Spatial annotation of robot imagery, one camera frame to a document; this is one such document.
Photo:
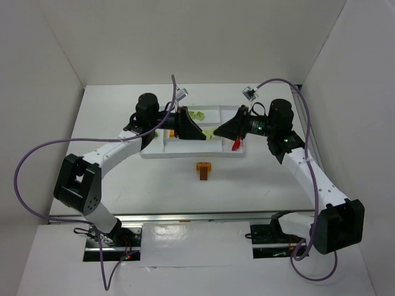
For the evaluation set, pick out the brown 2x2 lego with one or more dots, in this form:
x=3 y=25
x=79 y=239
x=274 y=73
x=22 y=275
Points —
x=203 y=173

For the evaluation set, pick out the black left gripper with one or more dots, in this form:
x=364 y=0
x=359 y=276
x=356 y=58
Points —
x=180 y=122

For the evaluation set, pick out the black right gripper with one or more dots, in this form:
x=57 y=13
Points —
x=242 y=122

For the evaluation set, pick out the red curved lego brick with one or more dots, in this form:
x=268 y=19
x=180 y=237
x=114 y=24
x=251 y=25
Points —
x=236 y=145

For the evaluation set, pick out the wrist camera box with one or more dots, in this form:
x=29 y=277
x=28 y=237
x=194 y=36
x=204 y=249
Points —
x=180 y=94
x=250 y=93

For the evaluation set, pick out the aluminium front rail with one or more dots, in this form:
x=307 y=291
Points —
x=189 y=217

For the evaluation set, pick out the white compartment sorting tray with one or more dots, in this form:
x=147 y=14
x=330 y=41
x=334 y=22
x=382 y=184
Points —
x=165 y=147

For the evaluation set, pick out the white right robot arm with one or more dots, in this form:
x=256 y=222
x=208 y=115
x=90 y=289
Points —
x=338 y=221

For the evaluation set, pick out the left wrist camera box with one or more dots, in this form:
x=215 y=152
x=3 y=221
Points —
x=180 y=94

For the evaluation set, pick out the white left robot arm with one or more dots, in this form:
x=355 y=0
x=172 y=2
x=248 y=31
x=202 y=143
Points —
x=79 y=183

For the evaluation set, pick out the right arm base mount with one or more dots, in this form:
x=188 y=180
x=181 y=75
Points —
x=266 y=244

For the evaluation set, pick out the aluminium side rail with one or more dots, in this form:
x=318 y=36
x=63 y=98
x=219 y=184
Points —
x=313 y=148

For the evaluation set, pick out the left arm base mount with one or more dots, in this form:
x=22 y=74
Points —
x=128 y=246

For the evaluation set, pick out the pale green sloped lego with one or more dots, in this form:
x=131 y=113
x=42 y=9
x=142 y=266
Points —
x=209 y=133

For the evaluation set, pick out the yellow lego brick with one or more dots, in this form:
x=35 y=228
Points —
x=205 y=165

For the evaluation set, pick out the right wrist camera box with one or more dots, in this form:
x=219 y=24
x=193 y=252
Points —
x=250 y=93

